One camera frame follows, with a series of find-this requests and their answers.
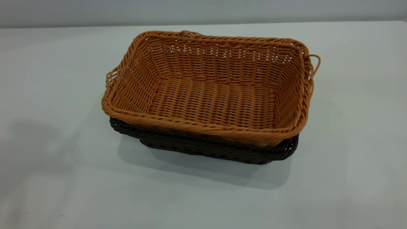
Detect black woven plastic basket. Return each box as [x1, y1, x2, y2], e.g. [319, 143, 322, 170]
[109, 117, 300, 165]

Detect orange woven plastic basket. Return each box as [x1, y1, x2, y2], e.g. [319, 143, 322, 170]
[101, 30, 321, 148]

